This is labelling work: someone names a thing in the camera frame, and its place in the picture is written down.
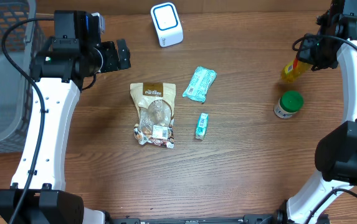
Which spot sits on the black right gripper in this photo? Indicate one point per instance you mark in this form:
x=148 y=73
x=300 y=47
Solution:
x=308 y=54

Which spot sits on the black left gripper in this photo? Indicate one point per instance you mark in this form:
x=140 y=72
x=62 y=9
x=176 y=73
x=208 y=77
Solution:
x=114 y=63

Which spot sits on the yellow liquid bottle grey cap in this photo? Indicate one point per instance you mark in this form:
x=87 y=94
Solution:
x=294 y=70

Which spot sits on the brown white snack bag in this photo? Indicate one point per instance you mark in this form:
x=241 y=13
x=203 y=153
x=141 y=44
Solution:
x=154 y=103

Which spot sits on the green lid white jar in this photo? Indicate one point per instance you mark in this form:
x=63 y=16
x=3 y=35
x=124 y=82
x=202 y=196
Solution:
x=289 y=104

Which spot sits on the teal snack packet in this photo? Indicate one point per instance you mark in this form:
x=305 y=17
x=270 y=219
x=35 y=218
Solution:
x=200 y=83

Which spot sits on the Kleenex tissue pack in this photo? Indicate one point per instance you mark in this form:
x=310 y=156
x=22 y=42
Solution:
x=201 y=128

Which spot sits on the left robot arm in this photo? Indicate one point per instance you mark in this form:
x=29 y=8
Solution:
x=37 y=192

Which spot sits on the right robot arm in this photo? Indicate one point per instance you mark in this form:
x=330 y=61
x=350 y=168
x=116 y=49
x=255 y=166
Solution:
x=336 y=153

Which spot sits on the white barcode scanner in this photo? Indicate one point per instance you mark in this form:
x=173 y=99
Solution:
x=167 y=24

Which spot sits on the grey plastic mesh basket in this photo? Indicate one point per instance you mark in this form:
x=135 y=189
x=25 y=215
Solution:
x=15 y=92

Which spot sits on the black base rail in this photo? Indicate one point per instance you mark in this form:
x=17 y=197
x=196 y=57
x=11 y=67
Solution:
x=197 y=221

